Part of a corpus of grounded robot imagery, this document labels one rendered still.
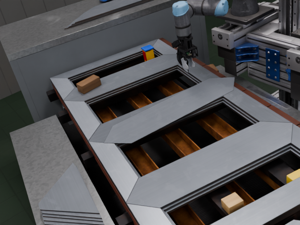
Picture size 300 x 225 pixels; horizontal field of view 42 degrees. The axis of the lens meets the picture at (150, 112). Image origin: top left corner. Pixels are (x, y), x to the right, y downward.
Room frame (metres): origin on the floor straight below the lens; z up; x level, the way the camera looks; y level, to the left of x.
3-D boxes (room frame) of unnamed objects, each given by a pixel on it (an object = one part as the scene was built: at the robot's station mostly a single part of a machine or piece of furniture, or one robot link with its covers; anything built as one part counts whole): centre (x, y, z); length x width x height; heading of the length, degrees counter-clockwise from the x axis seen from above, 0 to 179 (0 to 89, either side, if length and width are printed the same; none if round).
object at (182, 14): (1.77, -0.24, 1.19); 0.09 x 0.08 x 0.11; 141
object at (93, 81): (1.91, 0.29, 0.87); 0.12 x 0.06 x 0.05; 125
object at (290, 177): (0.98, -0.46, 0.79); 0.06 x 0.05 x 0.04; 109
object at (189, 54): (1.76, -0.24, 1.03); 0.09 x 0.08 x 0.12; 19
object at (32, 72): (2.35, 0.12, 0.51); 1.30 x 0.04 x 1.01; 109
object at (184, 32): (1.77, -0.24, 1.11); 0.08 x 0.08 x 0.05
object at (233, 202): (0.93, -0.21, 0.79); 0.06 x 0.05 x 0.04; 109
